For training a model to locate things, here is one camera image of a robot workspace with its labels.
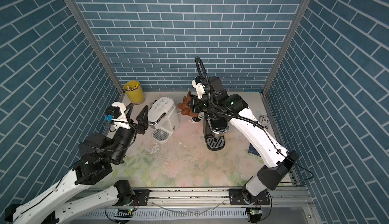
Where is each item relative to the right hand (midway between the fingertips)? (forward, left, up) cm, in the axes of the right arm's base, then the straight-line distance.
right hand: (190, 104), depth 68 cm
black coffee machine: (-5, -12, -13) cm, 18 cm away
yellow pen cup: (+25, +43, -20) cm, 54 cm away
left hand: (-10, +15, +8) cm, 20 cm away
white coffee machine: (+1, +15, -13) cm, 20 cm away
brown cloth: (-1, +3, -1) cm, 3 cm away
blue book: (-3, -36, -35) cm, 50 cm away
